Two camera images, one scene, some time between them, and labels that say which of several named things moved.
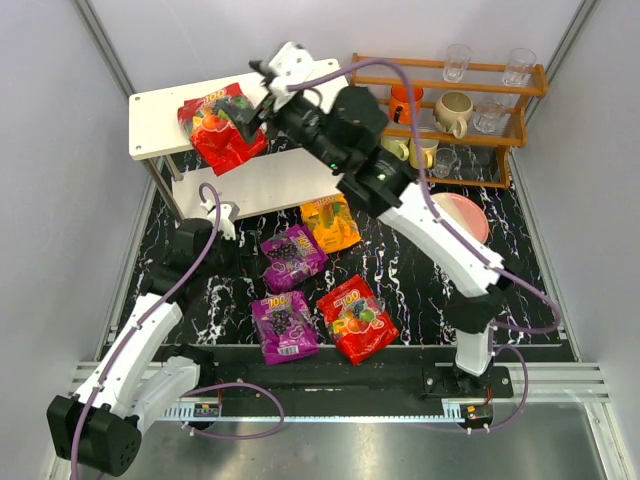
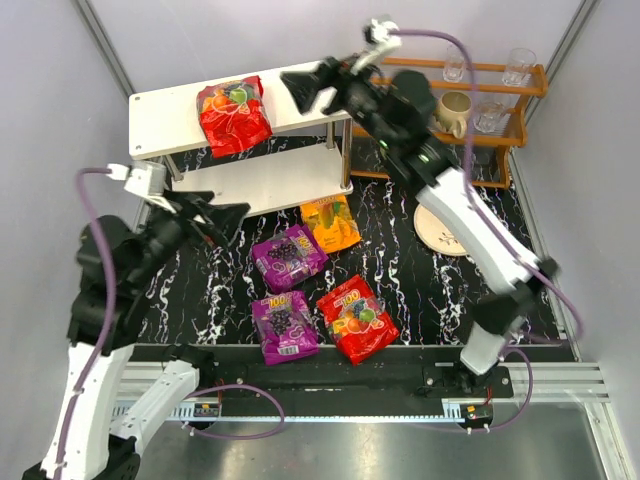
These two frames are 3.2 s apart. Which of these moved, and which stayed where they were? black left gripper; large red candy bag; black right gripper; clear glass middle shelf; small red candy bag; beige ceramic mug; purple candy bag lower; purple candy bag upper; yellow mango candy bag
Moved: large red candy bag; black left gripper; black right gripper
Stayed: purple candy bag upper; beige ceramic mug; purple candy bag lower; small red candy bag; yellow mango candy bag; clear glass middle shelf
